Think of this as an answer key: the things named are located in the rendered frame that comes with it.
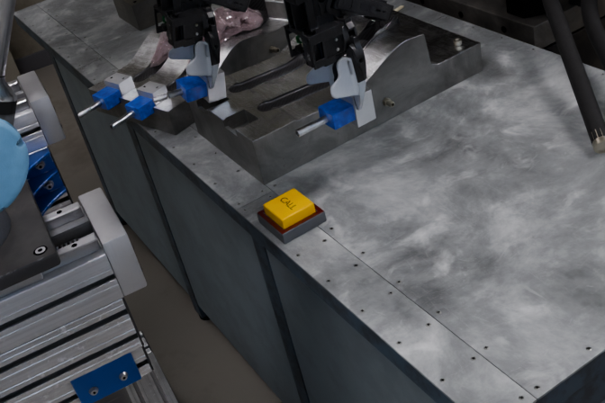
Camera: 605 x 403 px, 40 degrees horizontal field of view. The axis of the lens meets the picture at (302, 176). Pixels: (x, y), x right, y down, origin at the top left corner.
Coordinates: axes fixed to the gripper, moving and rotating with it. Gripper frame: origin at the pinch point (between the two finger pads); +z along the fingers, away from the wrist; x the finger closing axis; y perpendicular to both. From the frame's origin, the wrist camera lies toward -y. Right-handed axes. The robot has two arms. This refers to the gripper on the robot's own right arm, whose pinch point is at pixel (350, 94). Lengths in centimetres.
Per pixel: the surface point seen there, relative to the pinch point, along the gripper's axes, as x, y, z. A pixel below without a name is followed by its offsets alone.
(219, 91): -26.6, 11.1, 3.7
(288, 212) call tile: 4.6, 17.4, 11.3
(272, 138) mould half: -10.0, 10.6, 7.3
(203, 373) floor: -60, 25, 95
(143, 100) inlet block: -45.0, 19.9, 8.1
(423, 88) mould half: -10.0, -21.4, 12.1
